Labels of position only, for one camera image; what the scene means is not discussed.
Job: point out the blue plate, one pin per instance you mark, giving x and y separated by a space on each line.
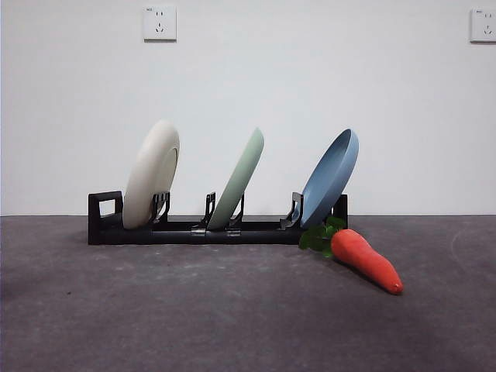
329 182

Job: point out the orange carrot with green leaves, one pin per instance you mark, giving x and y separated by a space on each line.
360 255

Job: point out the white wall socket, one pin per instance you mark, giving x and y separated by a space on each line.
160 23
483 25

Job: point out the black plate rack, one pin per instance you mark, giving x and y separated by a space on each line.
170 236

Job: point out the white plate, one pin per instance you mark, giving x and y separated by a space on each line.
149 174

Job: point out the green plate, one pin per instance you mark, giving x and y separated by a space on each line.
240 178

